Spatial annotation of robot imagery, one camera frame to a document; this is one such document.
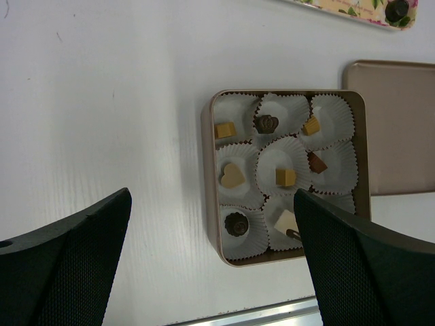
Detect dark crown chocolate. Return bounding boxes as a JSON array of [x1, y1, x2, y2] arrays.
[[254, 115, 279, 134]]

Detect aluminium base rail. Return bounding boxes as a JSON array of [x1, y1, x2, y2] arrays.
[[174, 296, 323, 325]]

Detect yellow round chocolate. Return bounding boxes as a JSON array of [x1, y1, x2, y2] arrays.
[[302, 115, 321, 136]]

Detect yellow square chocolate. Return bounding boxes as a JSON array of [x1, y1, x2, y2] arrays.
[[214, 122, 237, 139]]

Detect brown wedge chocolate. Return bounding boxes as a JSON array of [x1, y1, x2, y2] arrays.
[[308, 152, 328, 174]]

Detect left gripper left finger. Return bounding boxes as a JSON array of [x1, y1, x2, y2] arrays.
[[1, 188, 132, 325]]

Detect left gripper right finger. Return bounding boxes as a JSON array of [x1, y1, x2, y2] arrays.
[[294, 189, 434, 325]]

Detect dark fluted round chocolate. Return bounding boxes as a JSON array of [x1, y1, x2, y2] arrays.
[[224, 213, 249, 237]]

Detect floral tray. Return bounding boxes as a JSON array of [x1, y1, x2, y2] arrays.
[[289, 0, 419, 31]]

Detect white paper cup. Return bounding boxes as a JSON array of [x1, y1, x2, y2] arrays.
[[253, 93, 310, 147], [314, 193, 355, 215], [256, 136, 311, 196], [220, 206, 268, 261], [215, 143, 264, 210], [263, 195, 302, 251], [310, 141, 358, 194], [298, 94, 355, 151], [213, 93, 260, 147]]

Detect metal tongs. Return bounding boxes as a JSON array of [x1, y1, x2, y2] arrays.
[[286, 229, 301, 242]]

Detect yellow cube chocolate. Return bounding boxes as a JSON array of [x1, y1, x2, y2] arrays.
[[275, 168, 297, 187]]

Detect gold tin lid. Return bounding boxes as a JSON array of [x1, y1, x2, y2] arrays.
[[342, 60, 434, 196]]

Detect gold tin box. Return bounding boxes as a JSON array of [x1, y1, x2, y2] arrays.
[[201, 89, 370, 267]]

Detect yellow heart chocolate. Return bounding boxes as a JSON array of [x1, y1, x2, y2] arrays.
[[220, 163, 245, 189]]

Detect white square chocolate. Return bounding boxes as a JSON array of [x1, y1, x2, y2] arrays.
[[274, 210, 299, 235]]

